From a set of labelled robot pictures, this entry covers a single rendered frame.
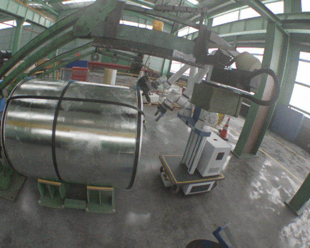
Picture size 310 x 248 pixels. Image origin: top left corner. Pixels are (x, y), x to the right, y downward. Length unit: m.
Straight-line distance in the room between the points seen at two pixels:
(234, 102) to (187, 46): 0.50
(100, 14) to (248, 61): 0.83
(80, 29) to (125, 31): 0.28
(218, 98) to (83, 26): 0.86
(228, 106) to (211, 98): 0.11
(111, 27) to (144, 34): 0.20
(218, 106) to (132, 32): 0.65
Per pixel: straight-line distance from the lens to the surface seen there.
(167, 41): 1.00
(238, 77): 0.67
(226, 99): 0.73
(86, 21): 1.01
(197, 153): 2.07
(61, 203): 2.03
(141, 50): 0.95
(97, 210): 1.92
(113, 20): 0.97
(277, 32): 4.80
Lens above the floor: 1.59
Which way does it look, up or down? 20 degrees down
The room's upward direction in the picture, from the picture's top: 12 degrees clockwise
